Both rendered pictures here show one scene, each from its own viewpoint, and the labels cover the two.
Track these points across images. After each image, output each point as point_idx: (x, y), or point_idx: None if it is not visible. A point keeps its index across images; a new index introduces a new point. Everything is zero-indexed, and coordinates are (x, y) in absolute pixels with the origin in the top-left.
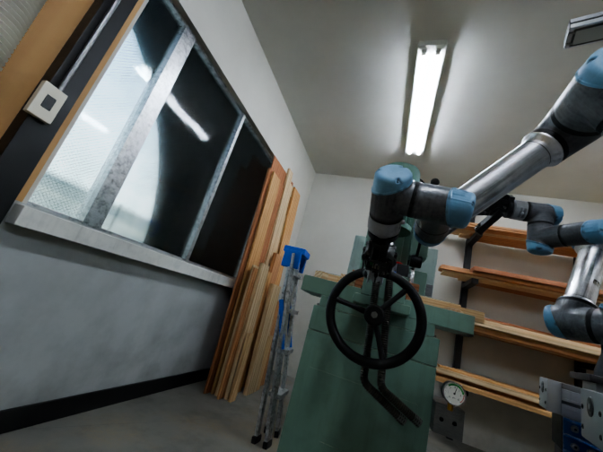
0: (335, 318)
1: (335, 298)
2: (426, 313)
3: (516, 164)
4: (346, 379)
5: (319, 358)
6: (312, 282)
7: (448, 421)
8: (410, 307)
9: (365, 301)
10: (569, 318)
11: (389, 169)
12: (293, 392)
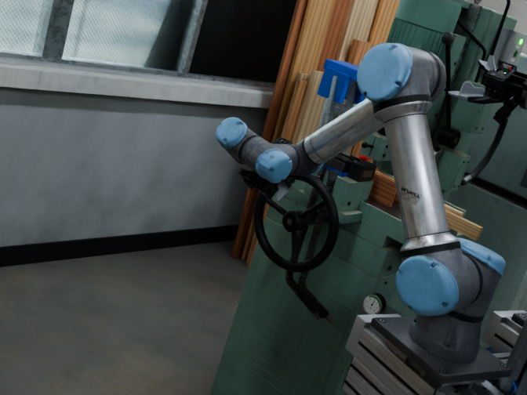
0: (262, 217)
1: (262, 197)
2: (380, 222)
3: (359, 117)
4: (294, 273)
5: (274, 248)
6: None
7: None
8: (346, 215)
9: (305, 201)
10: None
11: (226, 126)
12: (248, 276)
